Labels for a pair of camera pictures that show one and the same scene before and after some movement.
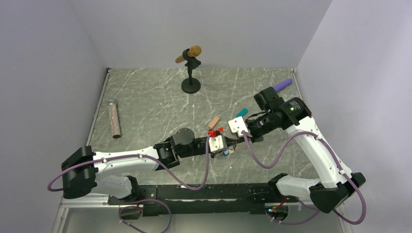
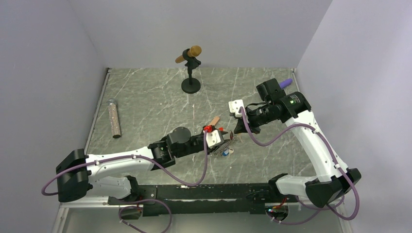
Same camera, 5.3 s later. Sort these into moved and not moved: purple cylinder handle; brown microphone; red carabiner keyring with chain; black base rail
Moved: red carabiner keyring with chain
Not moved: black base rail; purple cylinder handle; brown microphone
